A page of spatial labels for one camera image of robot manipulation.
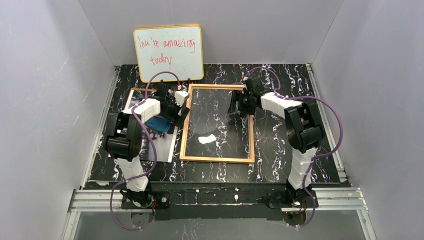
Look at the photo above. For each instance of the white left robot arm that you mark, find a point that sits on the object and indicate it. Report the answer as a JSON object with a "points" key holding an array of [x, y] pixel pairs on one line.
{"points": [[123, 137]]}

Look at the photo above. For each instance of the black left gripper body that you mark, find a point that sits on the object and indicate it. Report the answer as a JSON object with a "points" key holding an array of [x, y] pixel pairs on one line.
{"points": [[177, 115]]}

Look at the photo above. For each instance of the light wooden picture frame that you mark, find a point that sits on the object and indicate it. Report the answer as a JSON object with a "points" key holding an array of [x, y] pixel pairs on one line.
{"points": [[183, 157]]}

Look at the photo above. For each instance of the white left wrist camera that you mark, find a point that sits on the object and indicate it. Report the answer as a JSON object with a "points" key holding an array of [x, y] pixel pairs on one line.
{"points": [[181, 97]]}

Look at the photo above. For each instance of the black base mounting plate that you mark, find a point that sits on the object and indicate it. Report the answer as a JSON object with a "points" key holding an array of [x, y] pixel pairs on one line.
{"points": [[297, 213]]}

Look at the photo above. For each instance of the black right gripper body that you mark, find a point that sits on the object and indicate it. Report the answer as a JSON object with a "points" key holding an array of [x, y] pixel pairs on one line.
{"points": [[239, 101]]}

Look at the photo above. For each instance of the aluminium front rail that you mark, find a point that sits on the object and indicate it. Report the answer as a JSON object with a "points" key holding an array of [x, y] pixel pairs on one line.
{"points": [[342, 198]]}

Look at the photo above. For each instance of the colour street photo print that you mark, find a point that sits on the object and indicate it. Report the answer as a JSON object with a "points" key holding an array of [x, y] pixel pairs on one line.
{"points": [[163, 141]]}

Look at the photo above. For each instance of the orange rimmed whiteboard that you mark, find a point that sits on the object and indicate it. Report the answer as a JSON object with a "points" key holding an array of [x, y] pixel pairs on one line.
{"points": [[175, 50]]}

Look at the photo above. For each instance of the clear plastic cover sheet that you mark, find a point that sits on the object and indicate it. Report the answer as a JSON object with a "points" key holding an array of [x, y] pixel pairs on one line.
{"points": [[211, 131]]}

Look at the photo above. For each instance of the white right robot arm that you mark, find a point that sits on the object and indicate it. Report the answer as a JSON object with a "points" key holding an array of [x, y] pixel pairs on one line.
{"points": [[304, 126]]}

